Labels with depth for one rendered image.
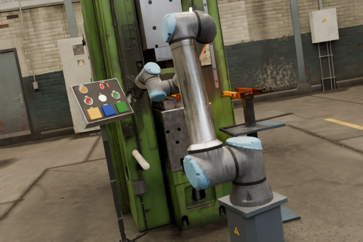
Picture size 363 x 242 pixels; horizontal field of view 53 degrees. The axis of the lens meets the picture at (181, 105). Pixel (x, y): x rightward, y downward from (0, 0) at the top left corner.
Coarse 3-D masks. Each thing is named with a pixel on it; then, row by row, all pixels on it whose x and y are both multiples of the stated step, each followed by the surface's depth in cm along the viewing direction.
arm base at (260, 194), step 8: (232, 184) 158; (240, 184) 153; (248, 184) 152; (256, 184) 152; (264, 184) 154; (232, 192) 157; (240, 192) 153; (248, 192) 152; (256, 192) 151; (264, 192) 152; (272, 192) 157; (232, 200) 156; (240, 200) 153; (248, 200) 153; (256, 200) 151; (264, 200) 151
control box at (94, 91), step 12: (84, 84) 234; (96, 84) 239; (108, 84) 243; (72, 96) 229; (84, 96) 229; (96, 96) 234; (108, 96) 238; (120, 96) 243; (84, 108) 225; (84, 120) 223; (96, 120) 224; (108, 120) 233
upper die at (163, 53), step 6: (156, 48) 259; (162, 48) 260; (168, 48) 261; (144, 54) 297; (150, 54) 275; (156, 54) 259; (162, 54) 260; (168, 54) 261; (150, 60) 279; (156, 60) 259; (162, 60) 264
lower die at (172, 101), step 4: (168, 96) 286; (172, 96) 273; (164, 100) 267; (168, 100) 264; (172, 100) 265; (176, 100) 265; (180, 100) 266; (160, 104) 272; (164, 104) 263; (168, 104) 264; (172, 104) 265; (176, 104) 266; (180, 104) 267; (168, 108) 264; (172, 108) 265
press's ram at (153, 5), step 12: (144, 0) 254; (156, 0) 256; (168, 0) 259; (144, 12) 255; (156, 12) 257; (168, 12) 259; (144, 24) 255; (156, 24) 257; (144, 36) 259; (156, 36) 258; (144, 48) 267
